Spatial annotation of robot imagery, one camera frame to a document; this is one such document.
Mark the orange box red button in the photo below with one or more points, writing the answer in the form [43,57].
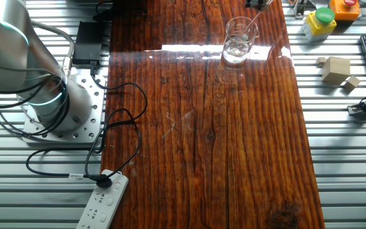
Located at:
[342,11]

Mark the small wooden block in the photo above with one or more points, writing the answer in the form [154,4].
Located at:
[352,82]

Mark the yellow box green button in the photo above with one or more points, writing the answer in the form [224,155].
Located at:
[318,27]

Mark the clear glass beaker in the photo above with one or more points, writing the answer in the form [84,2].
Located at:
[237,51]

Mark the large wooden block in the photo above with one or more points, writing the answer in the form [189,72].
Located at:
[335,70]

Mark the white power strip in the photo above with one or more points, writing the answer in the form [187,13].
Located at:
[100,206]

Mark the black power adapter brick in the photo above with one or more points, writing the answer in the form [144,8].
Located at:
[87,41]

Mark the tiny wooden block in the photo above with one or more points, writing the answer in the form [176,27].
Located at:
[321,60]

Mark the clear glass stirring rod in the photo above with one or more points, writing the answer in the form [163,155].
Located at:
[253,19]

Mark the brown wooden board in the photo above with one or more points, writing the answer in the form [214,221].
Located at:
[202,159]

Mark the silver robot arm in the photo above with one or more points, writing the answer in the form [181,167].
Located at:
[11,47]

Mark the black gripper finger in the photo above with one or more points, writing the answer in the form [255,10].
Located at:
[263,4]
[251,3]

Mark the perforated aluminium base plate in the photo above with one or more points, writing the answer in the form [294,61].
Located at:
[87,127]

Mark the small aluminium bracket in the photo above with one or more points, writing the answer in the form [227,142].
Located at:
[299,10]

